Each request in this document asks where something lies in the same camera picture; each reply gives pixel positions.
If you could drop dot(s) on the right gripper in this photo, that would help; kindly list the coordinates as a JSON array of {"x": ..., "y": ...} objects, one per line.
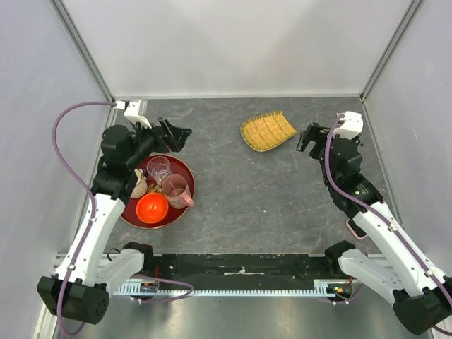
[{"x": 314, "y": 132}]

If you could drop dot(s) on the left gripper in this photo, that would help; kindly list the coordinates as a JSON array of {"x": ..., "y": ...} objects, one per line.
[{"x": 167, "y": 143}]

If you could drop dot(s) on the pink smartphone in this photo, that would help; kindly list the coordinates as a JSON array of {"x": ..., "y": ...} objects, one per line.
[{"x": 356, "y": 231}]

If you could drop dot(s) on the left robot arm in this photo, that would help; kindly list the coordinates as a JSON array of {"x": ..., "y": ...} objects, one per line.
[{"x": 79, "y": 289}]

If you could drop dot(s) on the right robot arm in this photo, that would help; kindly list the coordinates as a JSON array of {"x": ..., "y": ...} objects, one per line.
[{"x": 418, "y": 291}]

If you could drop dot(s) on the clear drinking glass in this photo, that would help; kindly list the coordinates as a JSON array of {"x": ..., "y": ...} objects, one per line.
[{"x": 159, "y": 168}]

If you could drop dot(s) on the woven bamboo tray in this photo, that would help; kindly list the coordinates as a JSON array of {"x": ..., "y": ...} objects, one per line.
[{"x": 267, "y": 131}]

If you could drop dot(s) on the pink ghost mug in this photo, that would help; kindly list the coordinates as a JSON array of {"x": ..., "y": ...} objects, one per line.
[{"x": 176, "y": 190}]

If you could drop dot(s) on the cream ceramic cup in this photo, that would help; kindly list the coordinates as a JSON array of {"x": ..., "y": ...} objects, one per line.
[{"x": 141, "y": 185}]

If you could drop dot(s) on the orange bowl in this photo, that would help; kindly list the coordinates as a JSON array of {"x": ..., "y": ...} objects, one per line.
[{"x": 152, "y": 208}]

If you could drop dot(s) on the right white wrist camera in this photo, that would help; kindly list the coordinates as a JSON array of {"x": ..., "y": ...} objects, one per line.
[{"x": 350, "y": 126}]

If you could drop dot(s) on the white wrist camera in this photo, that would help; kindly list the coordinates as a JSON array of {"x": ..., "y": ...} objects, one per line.
[
  {"x": 135, "y": 113},
  {"x": 350, "y": 126}
]

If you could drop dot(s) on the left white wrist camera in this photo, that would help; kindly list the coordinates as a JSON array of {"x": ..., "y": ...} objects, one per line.
[{"x": 135, "y": 113}]

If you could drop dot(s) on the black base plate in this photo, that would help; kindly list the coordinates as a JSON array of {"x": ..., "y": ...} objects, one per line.
[{"x": 235, "y": 272}]

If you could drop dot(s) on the slotted cable duct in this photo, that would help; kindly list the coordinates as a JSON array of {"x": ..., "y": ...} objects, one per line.
[{"x": 140, "y": 289}]

